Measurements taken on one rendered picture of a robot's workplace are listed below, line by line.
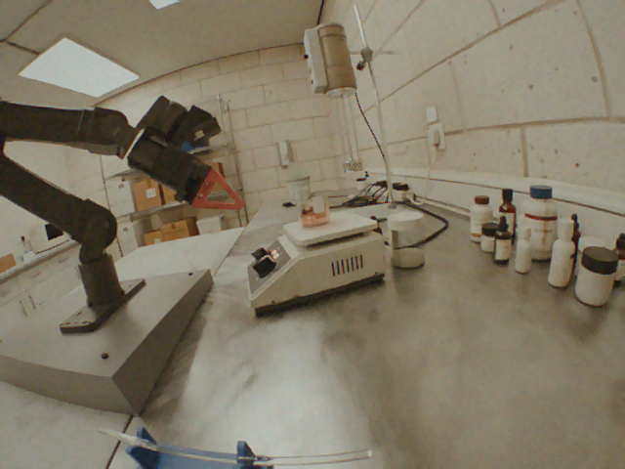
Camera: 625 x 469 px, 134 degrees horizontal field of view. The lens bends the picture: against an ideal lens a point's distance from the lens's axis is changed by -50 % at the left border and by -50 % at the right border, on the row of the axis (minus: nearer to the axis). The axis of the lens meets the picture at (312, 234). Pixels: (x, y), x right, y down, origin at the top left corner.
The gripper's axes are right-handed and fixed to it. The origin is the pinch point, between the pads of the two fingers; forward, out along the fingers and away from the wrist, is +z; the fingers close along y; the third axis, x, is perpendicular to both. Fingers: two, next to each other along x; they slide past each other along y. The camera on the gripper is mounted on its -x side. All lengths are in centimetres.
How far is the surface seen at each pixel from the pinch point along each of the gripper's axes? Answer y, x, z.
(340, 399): -29.4, 8.0, 11.9
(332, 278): -12.1, 2.2, 14.8
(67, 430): -28.8, 25.4, -9.4
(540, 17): -25, -57, 24
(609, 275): -39, -15, 33
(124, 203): 234, 73, -101
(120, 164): 229, 38, -121
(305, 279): -12.1, 3.8, 11.4
